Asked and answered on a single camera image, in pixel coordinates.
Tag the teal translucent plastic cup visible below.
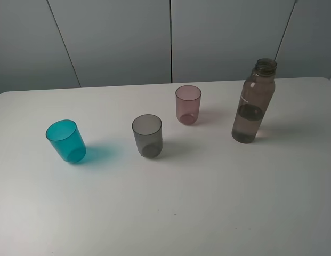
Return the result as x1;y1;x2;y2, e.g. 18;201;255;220
46;119;86;163

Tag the grey translucent plastic cup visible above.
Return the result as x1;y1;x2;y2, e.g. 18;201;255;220
132;114;163;159

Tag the pink translucent plastic cup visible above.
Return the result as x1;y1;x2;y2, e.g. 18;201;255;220
175;85;202;125

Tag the brown translucent water bottle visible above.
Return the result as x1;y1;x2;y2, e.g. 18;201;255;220
231;58;277;144

